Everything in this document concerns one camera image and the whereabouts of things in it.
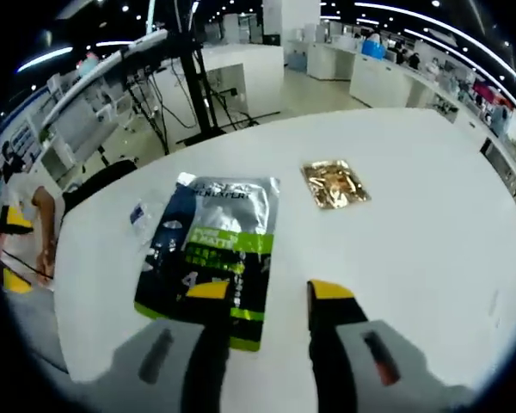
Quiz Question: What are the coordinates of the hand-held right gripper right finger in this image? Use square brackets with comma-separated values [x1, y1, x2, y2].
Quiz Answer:
[305, 278, 478, 413]

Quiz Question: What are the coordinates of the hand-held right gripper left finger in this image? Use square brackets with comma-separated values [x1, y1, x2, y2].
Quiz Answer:
[107, 278, 236, 413]

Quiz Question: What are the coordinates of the clear skincare sachet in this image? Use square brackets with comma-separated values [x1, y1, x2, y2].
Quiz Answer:
[126, 188, 177, 259]

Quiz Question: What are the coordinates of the green black skincare sachet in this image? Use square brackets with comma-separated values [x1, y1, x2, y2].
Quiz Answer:
[132, 171, 282, 354]

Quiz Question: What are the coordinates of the gold skincare sachet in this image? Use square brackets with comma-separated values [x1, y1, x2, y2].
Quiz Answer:
[299, 158, 372, 212]

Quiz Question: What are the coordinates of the black office chair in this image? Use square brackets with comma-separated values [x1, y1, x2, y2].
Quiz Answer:
[61, 158, 138, 213]

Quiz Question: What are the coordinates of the black-legged white desk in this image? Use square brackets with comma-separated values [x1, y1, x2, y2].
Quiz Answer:
[38, 0, 259, 147]

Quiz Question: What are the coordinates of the long white counter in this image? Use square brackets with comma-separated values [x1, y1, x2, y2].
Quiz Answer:
[307, 40, 516, 216]

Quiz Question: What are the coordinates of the dark red board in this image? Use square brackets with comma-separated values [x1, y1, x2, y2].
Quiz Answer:
[472, 80, 505, 104]

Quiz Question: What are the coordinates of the blue box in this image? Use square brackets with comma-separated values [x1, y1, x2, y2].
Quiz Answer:
[360, 34, 388, 59]

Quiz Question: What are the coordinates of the white square pillar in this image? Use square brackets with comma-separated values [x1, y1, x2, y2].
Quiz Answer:
[261, 0, 322, 46]

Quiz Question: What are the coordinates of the thin black cable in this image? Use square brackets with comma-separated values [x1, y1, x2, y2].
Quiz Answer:
[0, 252, 55, 279]

